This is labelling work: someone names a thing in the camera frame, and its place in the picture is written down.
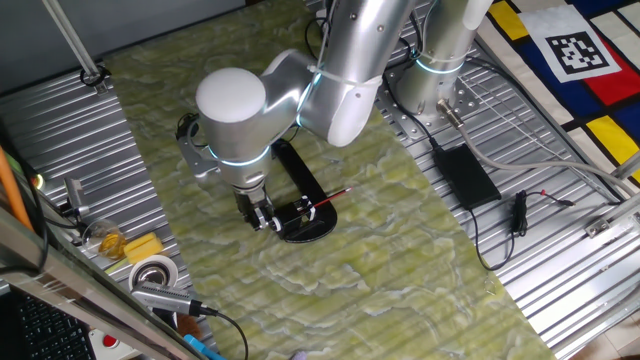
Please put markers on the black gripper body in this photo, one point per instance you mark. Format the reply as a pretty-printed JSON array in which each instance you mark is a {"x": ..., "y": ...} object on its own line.
[{"x": 249, "y": 201}]

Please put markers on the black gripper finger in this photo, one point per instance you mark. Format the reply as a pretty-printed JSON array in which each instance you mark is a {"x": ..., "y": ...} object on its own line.
[
  {"x": 267, "y": 214},
  {"x": 258, "y": 220}
]

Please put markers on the black crank pencil sharpener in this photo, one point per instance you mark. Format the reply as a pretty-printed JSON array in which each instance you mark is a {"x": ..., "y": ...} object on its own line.
[{"x": 295, "y": 217}]

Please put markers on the black C-clamp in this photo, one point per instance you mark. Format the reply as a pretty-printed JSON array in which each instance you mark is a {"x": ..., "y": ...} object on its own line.
[{"x": 307, "y": 175}]

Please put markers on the red pencil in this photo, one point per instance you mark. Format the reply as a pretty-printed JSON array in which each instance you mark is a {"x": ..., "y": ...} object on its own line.
[{"x": 332, "y": 197}]

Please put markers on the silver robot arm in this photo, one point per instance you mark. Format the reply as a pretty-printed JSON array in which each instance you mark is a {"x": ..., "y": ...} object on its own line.
[{"x": 235, "y": 125}]

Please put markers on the green marble pattern mat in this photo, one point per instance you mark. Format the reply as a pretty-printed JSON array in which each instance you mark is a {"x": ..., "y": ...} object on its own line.
[{"x": 350, "y": 275}]

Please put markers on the yellow sponge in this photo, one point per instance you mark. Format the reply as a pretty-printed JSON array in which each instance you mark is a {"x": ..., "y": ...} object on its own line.
[{"x": 142, "y": 247}]

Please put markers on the white tape roll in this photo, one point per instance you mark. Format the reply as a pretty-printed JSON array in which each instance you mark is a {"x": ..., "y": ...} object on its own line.
[{"x": 152, "y": 270}]

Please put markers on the brown round object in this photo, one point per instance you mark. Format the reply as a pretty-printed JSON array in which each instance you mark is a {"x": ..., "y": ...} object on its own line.
[{"x": 189, "y": 327}]

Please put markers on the blue plastic item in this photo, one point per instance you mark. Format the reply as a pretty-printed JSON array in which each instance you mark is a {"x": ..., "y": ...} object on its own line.
[{"x": 200, "y": 347}]

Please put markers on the glass beaker yellow liquid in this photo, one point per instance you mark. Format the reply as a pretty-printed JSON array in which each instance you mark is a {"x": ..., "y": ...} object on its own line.
[{"x": 110, "y": 242}]

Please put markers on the red emergency stop box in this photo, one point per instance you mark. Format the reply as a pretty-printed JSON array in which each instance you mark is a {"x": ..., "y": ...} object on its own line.
[{"x": 112, "y": 345}]

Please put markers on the black power adapter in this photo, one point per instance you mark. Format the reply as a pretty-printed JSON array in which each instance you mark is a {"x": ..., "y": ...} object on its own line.
[{"x": 465, "y": 175}]

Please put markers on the black keyboard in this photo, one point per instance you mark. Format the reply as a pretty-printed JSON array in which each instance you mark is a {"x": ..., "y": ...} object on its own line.
[{"x": 50, "y": 330}]

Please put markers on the orange pole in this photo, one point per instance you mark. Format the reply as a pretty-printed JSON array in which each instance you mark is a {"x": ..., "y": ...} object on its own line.
[{"x": 10, "y": 185}]

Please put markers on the fiducial marker board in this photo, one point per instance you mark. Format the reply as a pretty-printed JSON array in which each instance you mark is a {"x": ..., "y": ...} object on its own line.
[{"x": 550, "y": 85}]

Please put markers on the white marker tag paper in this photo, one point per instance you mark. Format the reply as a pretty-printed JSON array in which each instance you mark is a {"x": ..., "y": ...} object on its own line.
[{"x": 570, "y": 45}]

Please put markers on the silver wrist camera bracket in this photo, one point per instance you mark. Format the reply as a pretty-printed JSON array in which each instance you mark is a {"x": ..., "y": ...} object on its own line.
[{"x": 195, "y": 157}]

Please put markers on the silver depth camera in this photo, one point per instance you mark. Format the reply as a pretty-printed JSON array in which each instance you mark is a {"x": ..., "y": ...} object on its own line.
[{"x": 165, "y": 298}]

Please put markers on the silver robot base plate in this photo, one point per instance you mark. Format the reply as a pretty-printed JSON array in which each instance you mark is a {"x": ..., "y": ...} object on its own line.
[{"x": 402, "y": 125}]

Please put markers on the small grey camera stand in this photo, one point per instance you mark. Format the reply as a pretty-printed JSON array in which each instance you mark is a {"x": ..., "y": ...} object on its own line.
[{"x": 75, "y": 192}]

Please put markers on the aluminium frame bar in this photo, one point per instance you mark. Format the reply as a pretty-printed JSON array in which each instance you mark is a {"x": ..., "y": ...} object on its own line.
[{"x": 75, "y": 280}]

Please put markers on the aluminium pole with bracket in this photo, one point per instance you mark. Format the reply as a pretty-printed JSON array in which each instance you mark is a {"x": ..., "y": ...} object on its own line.
[{"x": 70, "y": 35}]

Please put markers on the aluminium corner frame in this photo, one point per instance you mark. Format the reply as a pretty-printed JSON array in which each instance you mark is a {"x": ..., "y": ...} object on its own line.
[{"x": 615, "y": 215}]

